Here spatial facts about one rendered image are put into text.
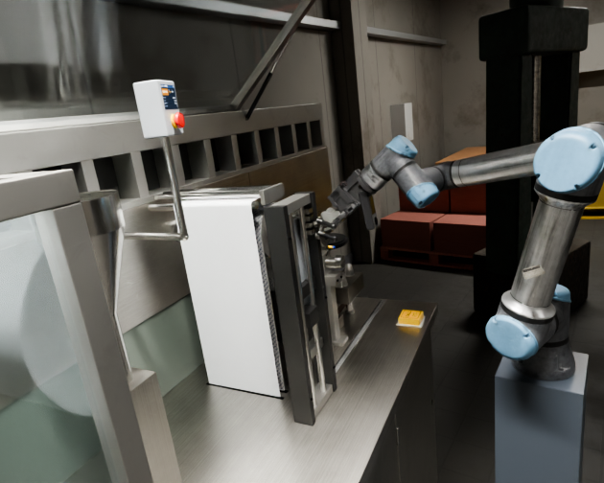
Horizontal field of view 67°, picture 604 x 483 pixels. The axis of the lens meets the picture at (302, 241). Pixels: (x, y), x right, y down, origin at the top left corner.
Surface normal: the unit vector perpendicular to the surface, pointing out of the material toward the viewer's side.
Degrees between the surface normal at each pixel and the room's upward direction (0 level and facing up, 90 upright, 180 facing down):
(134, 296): 90
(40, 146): 90
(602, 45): 90
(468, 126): 90
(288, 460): 0
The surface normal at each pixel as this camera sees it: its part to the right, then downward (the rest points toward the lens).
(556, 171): -0.73, 0.15
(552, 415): -0.55, 0.29
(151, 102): -0.17, 0.29
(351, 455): -0.12, -0.95
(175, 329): 0.89, 0.02
